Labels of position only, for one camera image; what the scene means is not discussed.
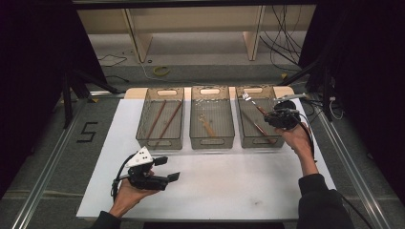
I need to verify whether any small light wooden handled utensil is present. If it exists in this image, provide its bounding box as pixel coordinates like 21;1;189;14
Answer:
198;114;218;138

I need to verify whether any light wooden furniture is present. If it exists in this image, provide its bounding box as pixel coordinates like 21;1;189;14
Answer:
76;4;317;63

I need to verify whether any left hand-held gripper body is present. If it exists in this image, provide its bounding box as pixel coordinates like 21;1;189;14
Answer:
124;146;169;191

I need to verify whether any black metal stand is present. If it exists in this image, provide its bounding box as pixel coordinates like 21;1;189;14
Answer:
61;68;119;129
278;58;336;122

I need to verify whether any yellow tape roll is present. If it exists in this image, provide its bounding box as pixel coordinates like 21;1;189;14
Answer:
153;65;171;77

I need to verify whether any dark curtain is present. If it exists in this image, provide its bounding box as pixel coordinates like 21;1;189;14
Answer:
298;0;405;204
0;0;108;198

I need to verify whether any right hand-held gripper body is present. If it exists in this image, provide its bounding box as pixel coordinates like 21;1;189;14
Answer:
270;93;309;131

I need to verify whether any grey translucent plastic bin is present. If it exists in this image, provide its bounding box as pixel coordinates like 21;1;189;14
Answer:
234;85;289;150
136;87;185;151
189;85;236;151

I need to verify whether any left hand-held gripper cable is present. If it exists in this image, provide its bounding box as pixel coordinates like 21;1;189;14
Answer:
110;154;136;202

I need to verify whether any person's right hand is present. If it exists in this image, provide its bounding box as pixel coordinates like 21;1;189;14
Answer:
275;122;316;160

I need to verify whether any dark wooden handled knife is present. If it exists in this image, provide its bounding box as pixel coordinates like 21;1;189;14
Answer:
242;109;277;145

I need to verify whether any thin black floor cable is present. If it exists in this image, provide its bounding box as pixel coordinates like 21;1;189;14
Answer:
97;53;128;68

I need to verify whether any right hand-held gripper cable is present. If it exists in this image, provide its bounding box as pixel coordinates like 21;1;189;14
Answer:
297;109;319;164

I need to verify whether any brown wooden handled fork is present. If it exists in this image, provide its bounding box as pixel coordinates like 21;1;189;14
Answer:
242;91;267;116

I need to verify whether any white floor cable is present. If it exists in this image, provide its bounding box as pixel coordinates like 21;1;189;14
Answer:
137;59;181;84

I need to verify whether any person's left hand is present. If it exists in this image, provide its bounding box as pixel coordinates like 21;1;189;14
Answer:
109;180;159;219

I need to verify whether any hand-held gripper cable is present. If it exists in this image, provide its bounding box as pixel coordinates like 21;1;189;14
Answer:
297;109;319;164
110;154;136;202

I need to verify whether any bundle of black cables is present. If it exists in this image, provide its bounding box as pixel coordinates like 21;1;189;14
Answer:
259;4;304;71

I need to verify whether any aluminium floor rail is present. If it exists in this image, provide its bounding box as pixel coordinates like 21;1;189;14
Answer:
313;94;394;229
11;97;88;229

